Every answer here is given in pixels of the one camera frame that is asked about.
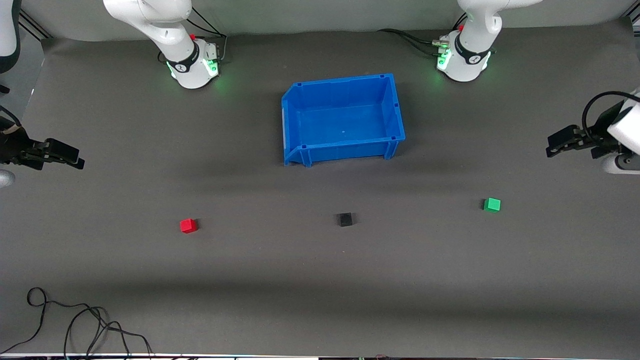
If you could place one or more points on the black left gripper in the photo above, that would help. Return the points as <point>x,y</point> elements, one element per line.
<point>599,133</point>

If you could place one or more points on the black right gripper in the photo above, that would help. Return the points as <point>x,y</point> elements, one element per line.
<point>12,148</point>

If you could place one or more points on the small green cube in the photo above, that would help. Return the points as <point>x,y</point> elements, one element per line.
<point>492,205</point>

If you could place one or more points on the small red cube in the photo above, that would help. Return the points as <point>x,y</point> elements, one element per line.
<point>188,226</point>

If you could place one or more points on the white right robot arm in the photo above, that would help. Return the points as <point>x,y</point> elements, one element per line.
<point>165,30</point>

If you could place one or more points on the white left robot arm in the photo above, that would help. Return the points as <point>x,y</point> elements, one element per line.
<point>475,30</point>

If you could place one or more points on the small black cube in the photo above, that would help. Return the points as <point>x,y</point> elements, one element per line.
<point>344,219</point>

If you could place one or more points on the blue plastic storage bin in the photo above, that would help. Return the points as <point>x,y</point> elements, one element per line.
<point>345,125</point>

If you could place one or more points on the dark grey table mat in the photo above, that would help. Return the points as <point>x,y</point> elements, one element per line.
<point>320,280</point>

